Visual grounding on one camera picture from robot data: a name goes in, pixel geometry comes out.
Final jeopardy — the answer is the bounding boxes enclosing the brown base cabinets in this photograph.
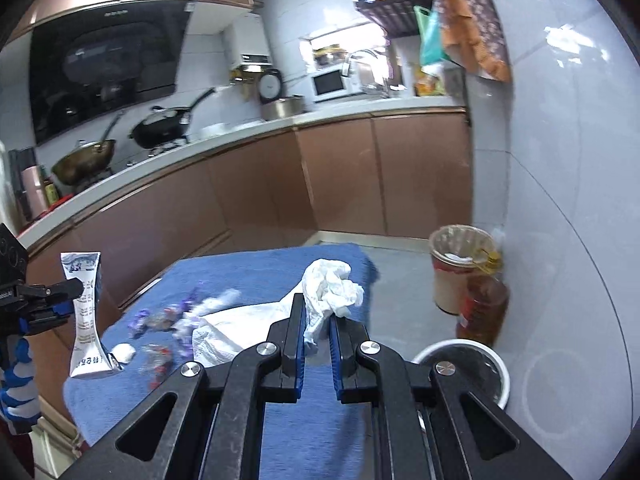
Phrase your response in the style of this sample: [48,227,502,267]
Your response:
[20,110,474,411]

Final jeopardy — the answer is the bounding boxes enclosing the glass pot with lid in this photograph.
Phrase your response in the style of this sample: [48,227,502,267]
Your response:
[312,44,351,67]

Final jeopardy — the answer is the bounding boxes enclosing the cooking oil bottle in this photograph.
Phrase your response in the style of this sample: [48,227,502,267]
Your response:
[455,252,511,347]

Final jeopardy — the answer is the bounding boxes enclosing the red candy wrapper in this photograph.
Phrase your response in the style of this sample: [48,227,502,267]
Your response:
[142,344,174,389]

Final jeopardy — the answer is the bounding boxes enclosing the round black-rimmed dial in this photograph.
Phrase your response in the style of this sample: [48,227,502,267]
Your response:
[259,69,284,106]

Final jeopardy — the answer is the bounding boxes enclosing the purple candy wrapper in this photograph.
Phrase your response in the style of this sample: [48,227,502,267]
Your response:
[128,309,152,337]
[172,310,204,357]

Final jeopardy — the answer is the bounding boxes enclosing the white water heater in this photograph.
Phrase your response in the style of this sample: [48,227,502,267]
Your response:
[222,12,273,69]

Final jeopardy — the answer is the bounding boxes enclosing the metal wok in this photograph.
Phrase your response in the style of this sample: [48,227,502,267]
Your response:
[51,110,126,187]

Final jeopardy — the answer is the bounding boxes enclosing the white microwave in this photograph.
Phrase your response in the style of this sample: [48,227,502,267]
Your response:
[311,67,364,104]

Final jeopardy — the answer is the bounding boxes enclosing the lined beige trash bin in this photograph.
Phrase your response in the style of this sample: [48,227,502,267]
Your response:
[429,225,501,316]

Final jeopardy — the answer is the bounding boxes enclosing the blue towel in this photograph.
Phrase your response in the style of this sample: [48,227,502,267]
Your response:
[62,242,381,480]

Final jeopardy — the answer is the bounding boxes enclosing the black range hood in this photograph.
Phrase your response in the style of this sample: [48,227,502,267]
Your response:
[27,0,193,147]

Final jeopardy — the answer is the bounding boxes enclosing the clear silver candy wrapper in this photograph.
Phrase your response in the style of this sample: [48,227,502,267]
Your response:
[197,287,242,319]

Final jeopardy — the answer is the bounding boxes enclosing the steel pot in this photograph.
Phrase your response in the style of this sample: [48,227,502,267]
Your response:
[260,95,306,122]

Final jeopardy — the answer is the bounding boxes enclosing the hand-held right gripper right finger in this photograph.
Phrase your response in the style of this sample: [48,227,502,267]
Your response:
[327,315,576,480]

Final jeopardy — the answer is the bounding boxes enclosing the gas stove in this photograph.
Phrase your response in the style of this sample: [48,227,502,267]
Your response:
[70,140,188,193]

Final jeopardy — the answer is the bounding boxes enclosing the yellow snack bag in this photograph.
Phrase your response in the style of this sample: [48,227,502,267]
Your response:
[415,62,446,97]

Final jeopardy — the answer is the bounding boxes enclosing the green plastic bag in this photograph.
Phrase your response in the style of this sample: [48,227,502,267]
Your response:
[414,5,449,67]

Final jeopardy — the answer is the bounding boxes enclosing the person's left hand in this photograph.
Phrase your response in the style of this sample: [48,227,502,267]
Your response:
[0,334,42,435]

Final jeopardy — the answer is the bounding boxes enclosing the white tissue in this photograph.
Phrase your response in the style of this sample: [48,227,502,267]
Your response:
[301,258,366,356]

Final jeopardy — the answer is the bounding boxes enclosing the pink thermos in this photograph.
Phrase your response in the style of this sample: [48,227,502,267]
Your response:
[20,166,50,222]

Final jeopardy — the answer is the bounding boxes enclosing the white squeezed tube packet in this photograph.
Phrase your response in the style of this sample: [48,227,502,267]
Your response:
[60,251,124,379]

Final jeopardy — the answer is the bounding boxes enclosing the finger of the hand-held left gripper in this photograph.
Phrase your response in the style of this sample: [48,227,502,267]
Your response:
[20,302,77,337]
[17,279,85,307]

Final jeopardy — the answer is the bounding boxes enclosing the black frying pan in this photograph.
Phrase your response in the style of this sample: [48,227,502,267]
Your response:
[129,87,217,150]

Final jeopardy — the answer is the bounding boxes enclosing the orange patterned apron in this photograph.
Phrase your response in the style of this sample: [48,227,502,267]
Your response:
[425,0,512,84]

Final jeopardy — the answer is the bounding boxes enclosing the white round bucket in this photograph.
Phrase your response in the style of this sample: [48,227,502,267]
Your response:
[410,339,512,409]

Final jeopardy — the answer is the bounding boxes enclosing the white plastic bag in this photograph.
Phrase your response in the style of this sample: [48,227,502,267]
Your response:
[192,296,303,368]

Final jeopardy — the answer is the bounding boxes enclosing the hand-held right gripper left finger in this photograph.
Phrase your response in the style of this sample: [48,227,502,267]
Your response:
[57,292,308,480]

